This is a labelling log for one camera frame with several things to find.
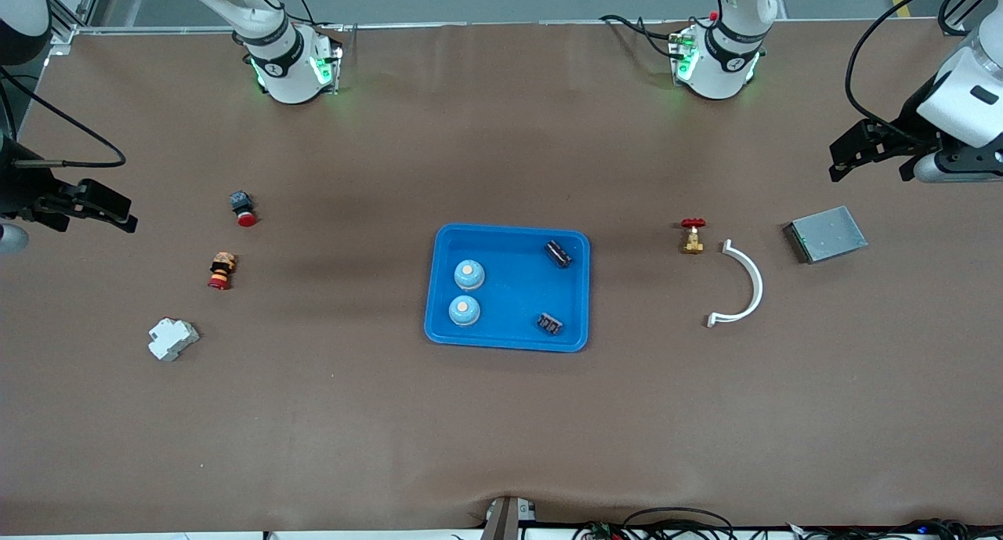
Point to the brass valve red handwheel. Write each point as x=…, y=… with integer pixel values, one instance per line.
x=693, y=244

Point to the silver table edge rail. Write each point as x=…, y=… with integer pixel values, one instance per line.
x=407, y=25

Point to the blue round desk bell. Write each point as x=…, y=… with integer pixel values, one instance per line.
x=464, y=313
x=468, y=277

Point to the white curved plastic bracket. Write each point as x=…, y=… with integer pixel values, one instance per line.
x=757, y=285

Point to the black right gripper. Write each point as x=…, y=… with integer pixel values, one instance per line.
x=22, y=189

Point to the aluminium frame profile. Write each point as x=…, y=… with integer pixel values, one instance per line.
x=66, y=34
x=950, y=24

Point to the red orange emergency button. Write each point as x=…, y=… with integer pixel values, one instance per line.
x=222, y=271

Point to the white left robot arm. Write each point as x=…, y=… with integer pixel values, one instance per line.
x=717, y=70

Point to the blue plastic tray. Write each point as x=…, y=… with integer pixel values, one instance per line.
x=509, y=289

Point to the silver metal electronics box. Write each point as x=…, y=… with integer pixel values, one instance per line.
x=829, y=234

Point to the white circuit breaker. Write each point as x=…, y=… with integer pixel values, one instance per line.
x=172, y=339

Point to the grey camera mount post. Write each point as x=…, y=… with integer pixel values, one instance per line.
x=505, y=520

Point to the brown table mat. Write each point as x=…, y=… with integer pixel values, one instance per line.
x=501, y=430

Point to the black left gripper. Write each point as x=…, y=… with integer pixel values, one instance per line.
x=901, y=128

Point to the red pushbutton dark body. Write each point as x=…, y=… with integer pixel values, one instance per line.
x=244, y=208

